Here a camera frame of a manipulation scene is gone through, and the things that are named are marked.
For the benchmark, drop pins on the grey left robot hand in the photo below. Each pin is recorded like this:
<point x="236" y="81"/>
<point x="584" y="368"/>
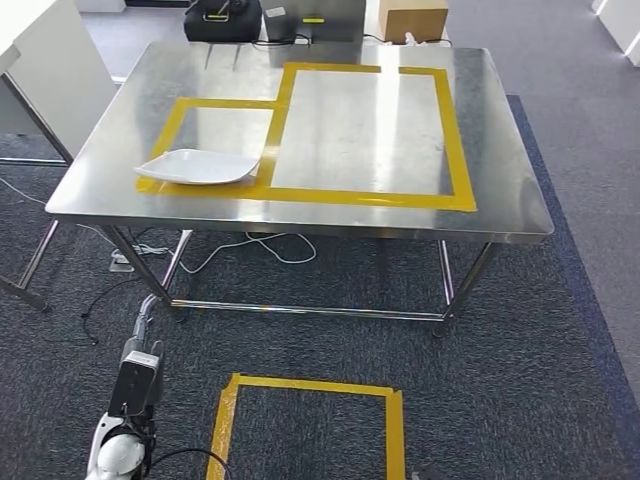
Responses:
<point x="143" y="343"/>

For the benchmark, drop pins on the white curved plastic part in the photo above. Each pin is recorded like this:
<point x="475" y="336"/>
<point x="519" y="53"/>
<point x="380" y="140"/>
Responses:
<point x="200" y="167"/>

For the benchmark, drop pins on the stainless steel workbench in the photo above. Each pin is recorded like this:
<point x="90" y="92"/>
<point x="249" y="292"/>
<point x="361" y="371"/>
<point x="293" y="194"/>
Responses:
<point x="350" y="126"/>

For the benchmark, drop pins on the grey power strip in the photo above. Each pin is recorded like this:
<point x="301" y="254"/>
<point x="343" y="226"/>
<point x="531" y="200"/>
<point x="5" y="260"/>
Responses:
<point x="121" y="262"/>

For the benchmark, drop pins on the small yellow tape rectangle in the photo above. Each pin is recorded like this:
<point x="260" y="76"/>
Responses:
<point x="169" y="129"/>

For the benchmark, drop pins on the yellow floor tape square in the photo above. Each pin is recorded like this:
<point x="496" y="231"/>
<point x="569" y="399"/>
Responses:
<point x="310" y="385"/>

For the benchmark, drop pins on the black carry bag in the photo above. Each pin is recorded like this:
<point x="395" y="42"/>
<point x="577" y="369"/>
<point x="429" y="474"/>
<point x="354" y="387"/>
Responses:
<point x="225" y="30"/>

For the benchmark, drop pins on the white low platform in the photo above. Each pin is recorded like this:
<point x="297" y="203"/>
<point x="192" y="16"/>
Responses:
<point x="100" y="5"/>

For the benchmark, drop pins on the black labelled adapter box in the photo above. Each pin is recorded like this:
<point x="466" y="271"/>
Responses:
<point x="278" y="30"/>

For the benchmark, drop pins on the grey laptop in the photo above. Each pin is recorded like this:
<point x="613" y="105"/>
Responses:
<point x="335" y="23"/>

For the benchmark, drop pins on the large yellow tape rectangle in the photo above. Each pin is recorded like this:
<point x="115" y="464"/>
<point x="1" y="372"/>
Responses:
<point x="453" y="146"/>

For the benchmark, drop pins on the brown cardboard box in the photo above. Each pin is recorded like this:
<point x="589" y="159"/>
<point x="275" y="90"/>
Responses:
<point x="410" y="20"/>

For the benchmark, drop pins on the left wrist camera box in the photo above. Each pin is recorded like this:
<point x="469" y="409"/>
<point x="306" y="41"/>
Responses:
<point x="132" y="391"/>

